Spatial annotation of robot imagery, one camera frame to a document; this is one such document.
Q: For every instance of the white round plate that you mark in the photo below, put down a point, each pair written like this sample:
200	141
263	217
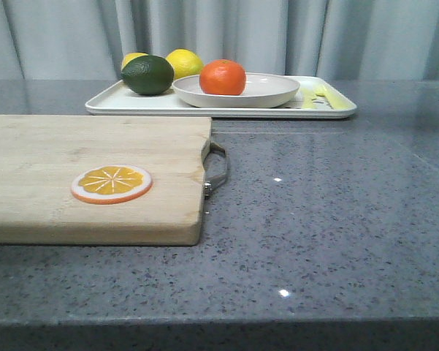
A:
261	91

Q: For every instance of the orange fruit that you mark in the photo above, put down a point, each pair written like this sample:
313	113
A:
223	77

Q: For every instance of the white rectangular tray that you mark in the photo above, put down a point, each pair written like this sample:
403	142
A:
120	100

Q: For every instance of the orange slice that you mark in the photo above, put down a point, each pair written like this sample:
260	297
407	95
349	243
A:
111	184

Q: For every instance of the yellow lemon right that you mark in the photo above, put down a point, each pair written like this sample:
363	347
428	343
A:
184	63

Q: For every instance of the yellow lemon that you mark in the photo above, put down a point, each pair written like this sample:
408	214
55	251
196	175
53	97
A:
128	58
184	63

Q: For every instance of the yellow plastic fork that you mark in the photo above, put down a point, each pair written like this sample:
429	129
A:
336	102

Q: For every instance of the green lime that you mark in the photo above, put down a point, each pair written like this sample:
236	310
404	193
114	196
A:
148	75

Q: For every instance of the yellow lemon left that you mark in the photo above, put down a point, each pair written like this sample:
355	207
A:
128	58

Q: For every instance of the wooden cutting board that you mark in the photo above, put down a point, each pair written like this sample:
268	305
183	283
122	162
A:
40	156

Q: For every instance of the grey curtain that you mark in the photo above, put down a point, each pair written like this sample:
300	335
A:
335	40

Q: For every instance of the metal board handle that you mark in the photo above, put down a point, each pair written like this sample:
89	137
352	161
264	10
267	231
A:
216	165

